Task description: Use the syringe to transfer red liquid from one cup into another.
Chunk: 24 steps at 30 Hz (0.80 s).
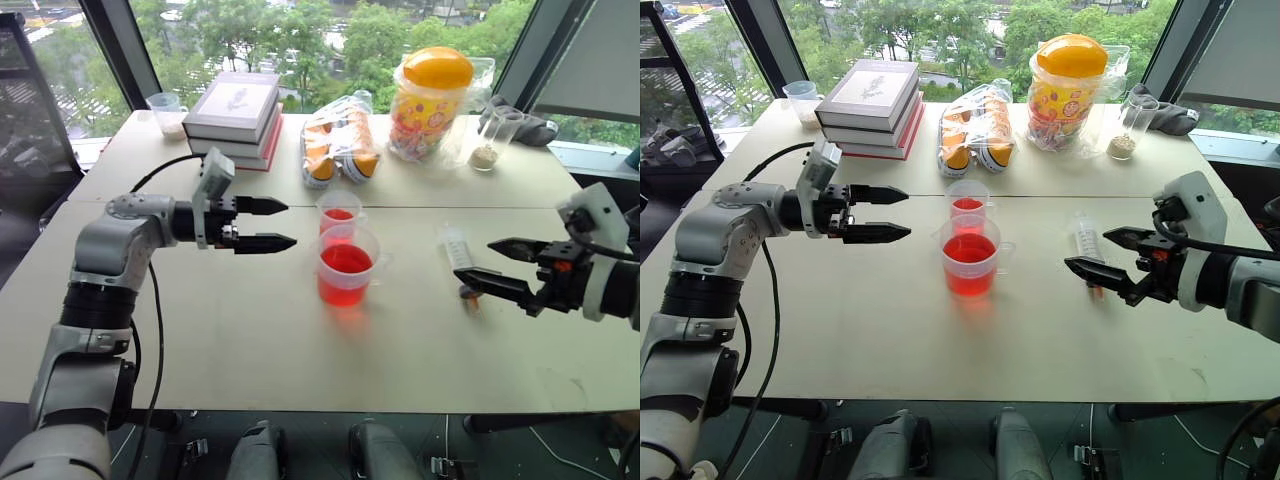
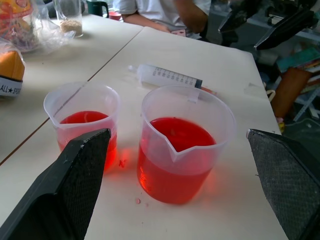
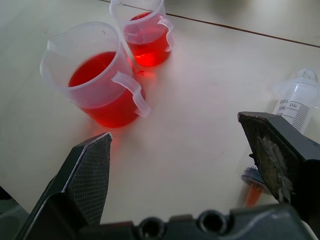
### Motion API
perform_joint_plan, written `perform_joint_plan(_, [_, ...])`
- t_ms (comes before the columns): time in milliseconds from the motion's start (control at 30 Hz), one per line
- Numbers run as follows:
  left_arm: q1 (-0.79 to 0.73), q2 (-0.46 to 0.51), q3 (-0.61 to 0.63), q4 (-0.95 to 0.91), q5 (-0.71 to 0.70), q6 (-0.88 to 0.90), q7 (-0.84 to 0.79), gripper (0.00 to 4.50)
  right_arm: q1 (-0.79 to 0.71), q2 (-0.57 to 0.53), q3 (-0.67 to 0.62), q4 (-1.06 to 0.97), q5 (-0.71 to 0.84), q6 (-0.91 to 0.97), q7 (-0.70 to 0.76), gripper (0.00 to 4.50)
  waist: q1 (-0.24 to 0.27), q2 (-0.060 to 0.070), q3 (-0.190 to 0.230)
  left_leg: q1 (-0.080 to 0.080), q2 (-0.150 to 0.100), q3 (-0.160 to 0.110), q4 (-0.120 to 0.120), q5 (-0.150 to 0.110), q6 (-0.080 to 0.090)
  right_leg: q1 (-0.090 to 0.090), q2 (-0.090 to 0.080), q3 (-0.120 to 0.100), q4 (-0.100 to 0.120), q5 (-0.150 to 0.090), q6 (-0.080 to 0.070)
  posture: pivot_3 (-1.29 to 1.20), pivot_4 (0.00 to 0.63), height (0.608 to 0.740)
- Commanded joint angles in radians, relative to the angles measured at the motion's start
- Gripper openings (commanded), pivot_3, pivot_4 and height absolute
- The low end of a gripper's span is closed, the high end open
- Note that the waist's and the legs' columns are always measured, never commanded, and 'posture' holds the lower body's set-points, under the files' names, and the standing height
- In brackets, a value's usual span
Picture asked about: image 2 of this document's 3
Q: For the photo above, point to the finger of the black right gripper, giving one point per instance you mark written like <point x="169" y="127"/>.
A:
<point x="236" y="17"/>
<point x="290" y="27"/>

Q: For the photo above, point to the teal book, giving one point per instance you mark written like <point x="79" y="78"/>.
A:
<point x="300" y="58"/>

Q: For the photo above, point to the clear tape piece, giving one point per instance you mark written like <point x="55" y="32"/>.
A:
<point x="252" y="88"/>

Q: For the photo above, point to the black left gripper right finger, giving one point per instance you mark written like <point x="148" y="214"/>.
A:
<point x="290" y="180"/>

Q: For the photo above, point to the large beaker of red liquid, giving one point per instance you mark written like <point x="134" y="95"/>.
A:
<point x="175" y="175"/>

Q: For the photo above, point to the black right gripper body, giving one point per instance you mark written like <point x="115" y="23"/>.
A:
<point x="275" y="6"/>

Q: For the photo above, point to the clear plastic bag of snacks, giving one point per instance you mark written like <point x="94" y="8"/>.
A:
<point x="27" y="27"/>

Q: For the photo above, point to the small red bowl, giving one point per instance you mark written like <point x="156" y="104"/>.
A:
<point x="115" y="16"/>

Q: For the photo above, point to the tall glass with grains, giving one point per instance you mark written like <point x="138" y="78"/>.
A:
<point x="70" y="22"/>

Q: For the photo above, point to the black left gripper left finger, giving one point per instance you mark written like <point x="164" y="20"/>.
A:
<point x="62" y="190"/>

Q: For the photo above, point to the person in white shirt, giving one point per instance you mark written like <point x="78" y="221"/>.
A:
<point x="150" y="10"/>

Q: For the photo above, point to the large clear plastic syringe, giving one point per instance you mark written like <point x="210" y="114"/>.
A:
<point x="162" y="73"/>

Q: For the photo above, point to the yellow All Star shoe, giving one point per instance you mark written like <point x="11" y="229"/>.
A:
<point x="10" y="72"/>

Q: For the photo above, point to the small beaker of red liquid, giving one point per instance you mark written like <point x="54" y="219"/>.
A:
<point x="75" y="125"/>

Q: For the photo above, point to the dark green kettle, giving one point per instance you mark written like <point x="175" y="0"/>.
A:
<point x="96" y="7"/>

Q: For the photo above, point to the brown cardboard box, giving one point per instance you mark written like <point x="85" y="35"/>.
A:
<point x="290" y="90"/>

